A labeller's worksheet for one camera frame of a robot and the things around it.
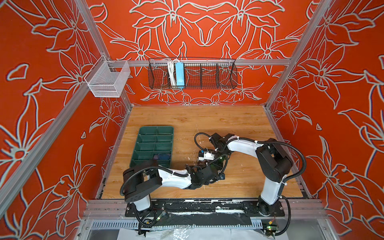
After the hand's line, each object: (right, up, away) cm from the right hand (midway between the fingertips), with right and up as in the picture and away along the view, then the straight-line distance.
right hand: (209, 169), depth 85 cm
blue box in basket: (-18, +57, +4) cm, 60 cm away
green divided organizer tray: (-34, +15, +6) cm, 37 cm away
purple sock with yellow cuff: (-28, +8, 0) cm, 29 cm away
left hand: (-1, +2, 0) cm, 2 cm away
